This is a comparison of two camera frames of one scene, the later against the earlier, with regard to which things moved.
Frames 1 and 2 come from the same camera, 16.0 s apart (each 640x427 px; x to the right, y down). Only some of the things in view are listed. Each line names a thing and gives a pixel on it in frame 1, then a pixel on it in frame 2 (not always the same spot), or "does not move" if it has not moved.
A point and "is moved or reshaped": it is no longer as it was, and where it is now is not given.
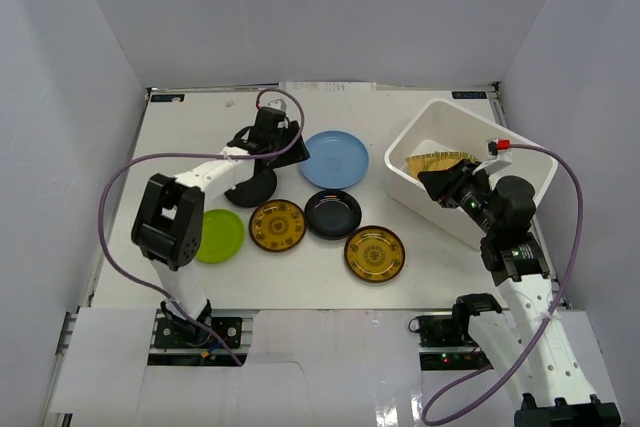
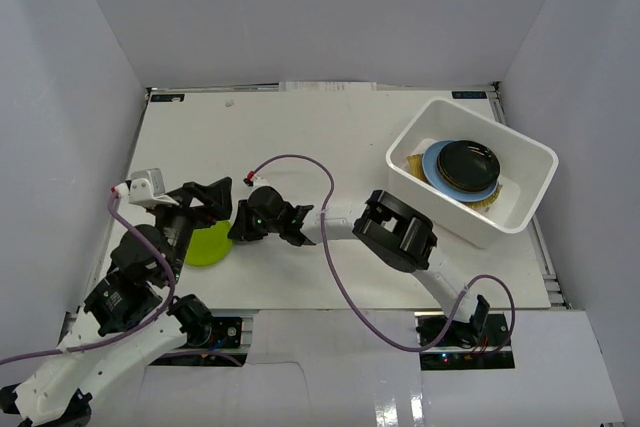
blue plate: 337,160 is moved or reshaped
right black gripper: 441,184 -> 242,230
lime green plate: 222,236 does not move
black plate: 332,214 is moved or reshaped
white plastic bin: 443,126 does not move
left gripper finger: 298,153 -> 217,198
